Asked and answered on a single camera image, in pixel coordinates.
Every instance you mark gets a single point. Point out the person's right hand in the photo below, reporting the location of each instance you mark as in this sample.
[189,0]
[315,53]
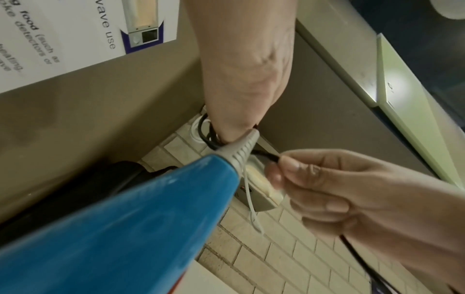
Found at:
[363,195]

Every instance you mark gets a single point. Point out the person's left hand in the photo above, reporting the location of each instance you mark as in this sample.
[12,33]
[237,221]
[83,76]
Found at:
[243,71]

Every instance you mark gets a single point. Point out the person's right forearm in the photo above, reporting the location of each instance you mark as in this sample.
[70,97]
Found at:
[448,238]

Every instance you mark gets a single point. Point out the white overhead cabinet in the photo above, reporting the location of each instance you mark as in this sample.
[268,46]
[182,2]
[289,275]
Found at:
[407,94]

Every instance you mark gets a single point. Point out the white box with red edge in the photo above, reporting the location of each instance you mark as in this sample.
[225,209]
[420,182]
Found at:
[207,280]

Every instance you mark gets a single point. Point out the black countertop appliance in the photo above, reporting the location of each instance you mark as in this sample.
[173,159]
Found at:
[83,186]

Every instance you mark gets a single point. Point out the white round object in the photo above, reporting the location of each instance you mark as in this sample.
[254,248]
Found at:
[450,8]

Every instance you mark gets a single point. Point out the white round wall fitting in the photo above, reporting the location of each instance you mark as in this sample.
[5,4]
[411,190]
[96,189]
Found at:
[194,130]

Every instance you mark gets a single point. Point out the white wall outlet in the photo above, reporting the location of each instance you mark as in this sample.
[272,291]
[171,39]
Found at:
[263,192]

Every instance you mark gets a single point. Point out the white printed wall poster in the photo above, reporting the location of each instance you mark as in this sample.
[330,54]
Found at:
[72,34]

